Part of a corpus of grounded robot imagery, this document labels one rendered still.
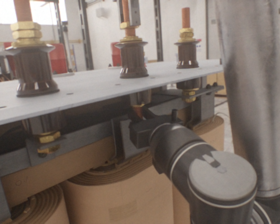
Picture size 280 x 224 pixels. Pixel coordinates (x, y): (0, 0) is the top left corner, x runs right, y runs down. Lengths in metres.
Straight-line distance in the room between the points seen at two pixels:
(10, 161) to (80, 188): 0.21
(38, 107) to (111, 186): 0.38
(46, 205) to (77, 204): 0.12
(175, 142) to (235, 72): 0.17
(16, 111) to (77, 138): 0.30
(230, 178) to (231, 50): 0.21
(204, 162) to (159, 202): 0.46
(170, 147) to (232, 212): 0.16
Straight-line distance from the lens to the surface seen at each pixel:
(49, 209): 0.64
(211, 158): 0.40
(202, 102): 0.99
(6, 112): 0.36
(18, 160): 0.59
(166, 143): 0.45
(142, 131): 0.51
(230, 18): 0.41
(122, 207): 0.71
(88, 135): 0.65
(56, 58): 0.98
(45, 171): 0.68
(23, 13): 0.49
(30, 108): 0.36
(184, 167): 0.40
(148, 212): 0.80
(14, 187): 0.66
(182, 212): 1.13
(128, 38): 0.61
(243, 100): 0.44
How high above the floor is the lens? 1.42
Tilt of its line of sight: 15 degrees down
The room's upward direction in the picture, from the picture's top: 5 degrees counter-clockwise
